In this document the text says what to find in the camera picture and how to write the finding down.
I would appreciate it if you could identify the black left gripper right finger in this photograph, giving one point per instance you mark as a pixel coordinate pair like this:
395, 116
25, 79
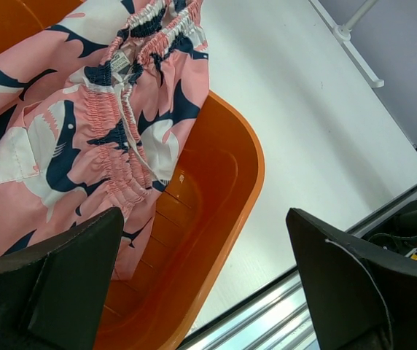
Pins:
359, 295

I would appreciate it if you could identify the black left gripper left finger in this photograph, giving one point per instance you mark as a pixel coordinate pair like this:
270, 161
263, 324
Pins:
52, 294

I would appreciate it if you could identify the pink shark print shorts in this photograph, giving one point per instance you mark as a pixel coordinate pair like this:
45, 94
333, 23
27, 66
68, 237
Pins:
94, 113

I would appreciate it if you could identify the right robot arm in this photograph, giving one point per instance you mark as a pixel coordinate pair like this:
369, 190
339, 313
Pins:
398, 233

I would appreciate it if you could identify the orange plastic basket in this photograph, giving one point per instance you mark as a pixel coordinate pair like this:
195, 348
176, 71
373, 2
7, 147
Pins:
198, 217

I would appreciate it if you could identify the aluminium mounting rail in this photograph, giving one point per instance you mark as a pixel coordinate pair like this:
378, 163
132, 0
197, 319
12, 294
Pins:
277, 316

